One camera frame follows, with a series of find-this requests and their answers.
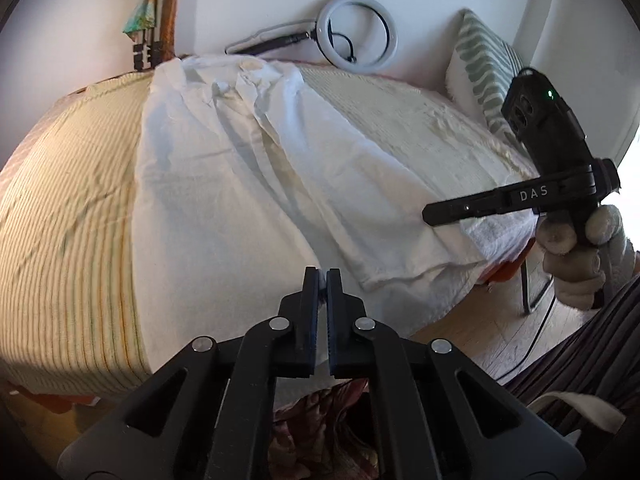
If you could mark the person's right hand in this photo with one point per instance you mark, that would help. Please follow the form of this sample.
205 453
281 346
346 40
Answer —
575 275

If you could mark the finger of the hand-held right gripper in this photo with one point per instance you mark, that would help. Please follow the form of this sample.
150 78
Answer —
480 204

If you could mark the red floral cloth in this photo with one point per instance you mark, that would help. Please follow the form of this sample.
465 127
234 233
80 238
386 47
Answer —
300 425

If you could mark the metal chair frame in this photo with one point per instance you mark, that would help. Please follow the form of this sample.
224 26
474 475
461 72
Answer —
524 285

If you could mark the black folded tripod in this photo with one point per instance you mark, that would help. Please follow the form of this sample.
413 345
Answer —
150 55

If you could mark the yellow striped cloth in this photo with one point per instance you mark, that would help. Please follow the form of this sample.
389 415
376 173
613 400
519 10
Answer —
60 260

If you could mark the person's grey striped clothing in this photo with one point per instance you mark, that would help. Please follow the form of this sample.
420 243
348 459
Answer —
590 360

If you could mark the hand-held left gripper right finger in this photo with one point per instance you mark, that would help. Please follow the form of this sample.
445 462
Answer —
337 330

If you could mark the white long-sleeved shirt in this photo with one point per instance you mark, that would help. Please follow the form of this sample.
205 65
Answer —
225 210

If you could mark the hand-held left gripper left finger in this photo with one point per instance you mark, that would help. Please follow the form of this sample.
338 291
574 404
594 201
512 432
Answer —
312 330

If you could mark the green striped pillow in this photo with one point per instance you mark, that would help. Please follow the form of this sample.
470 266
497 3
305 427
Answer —
480 60

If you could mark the orange wooden table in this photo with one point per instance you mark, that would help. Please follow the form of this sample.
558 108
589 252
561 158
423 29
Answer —
505 272

